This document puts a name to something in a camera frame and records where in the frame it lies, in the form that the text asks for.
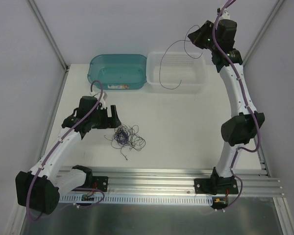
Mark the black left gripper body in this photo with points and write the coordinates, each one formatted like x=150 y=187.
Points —
x=107 y=117

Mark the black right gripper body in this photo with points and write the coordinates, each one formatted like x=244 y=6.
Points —
x=198 y=35

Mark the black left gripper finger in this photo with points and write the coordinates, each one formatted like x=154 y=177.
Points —
x=113 y=123
x=114 y=114

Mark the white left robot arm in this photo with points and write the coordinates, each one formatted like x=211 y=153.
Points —
x=40 y=189

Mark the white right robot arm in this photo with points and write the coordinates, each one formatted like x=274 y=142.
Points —
x=245 y=121

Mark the teal plastic basin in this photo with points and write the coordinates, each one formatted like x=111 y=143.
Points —
x=118 y=71

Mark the white perforated plastic basket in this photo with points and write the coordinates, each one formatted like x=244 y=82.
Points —
x=176 y=72

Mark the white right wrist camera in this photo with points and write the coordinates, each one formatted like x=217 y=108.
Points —
x=222 y=14

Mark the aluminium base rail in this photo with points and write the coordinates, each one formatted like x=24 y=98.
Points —
x=256 y=183

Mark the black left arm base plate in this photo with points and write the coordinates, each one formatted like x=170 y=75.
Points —
x=99 y=182

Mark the white slotted cable duct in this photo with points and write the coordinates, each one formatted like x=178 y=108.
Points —
x=189 y=200

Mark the aluminium frame post right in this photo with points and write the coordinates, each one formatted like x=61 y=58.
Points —
x=254 y=18

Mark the aluminium frame post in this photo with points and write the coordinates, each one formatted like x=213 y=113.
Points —
x=254 y=18
x=47 y=33

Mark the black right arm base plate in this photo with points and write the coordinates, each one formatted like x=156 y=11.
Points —
x=214 y=187

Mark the aluminium frame post left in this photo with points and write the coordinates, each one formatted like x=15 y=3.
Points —
x=47 y=33

